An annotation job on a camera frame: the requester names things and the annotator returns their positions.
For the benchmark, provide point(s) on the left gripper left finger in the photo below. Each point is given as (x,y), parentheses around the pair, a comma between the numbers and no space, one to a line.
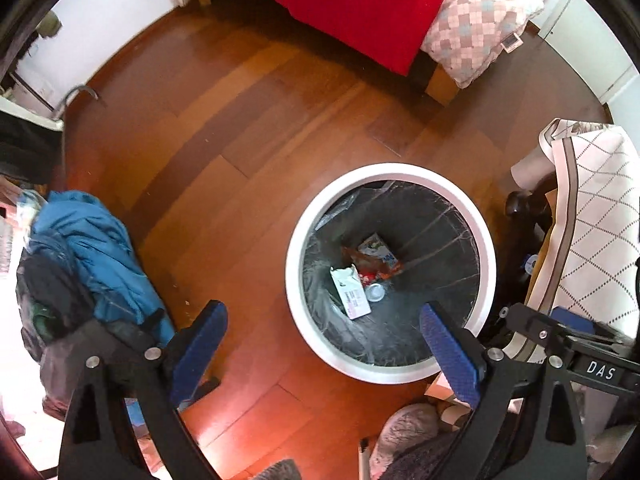
(98,439)

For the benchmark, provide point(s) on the colourful snack wrapper trash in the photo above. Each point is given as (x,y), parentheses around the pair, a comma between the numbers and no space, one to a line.
(373,259)

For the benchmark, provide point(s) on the patterned white tablecloth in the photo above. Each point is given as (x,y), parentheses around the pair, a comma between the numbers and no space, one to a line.
(588,264)

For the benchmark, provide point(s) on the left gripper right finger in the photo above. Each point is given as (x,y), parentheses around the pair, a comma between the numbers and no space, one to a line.
(525,421)

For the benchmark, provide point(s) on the white round trash bin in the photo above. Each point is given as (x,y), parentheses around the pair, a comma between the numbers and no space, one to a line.
(448,258)

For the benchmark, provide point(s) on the blue jacket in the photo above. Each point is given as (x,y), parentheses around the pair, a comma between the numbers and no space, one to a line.
(76,232)

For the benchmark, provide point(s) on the white paper box trash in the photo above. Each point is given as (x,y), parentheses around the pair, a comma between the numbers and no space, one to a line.
(349,288)

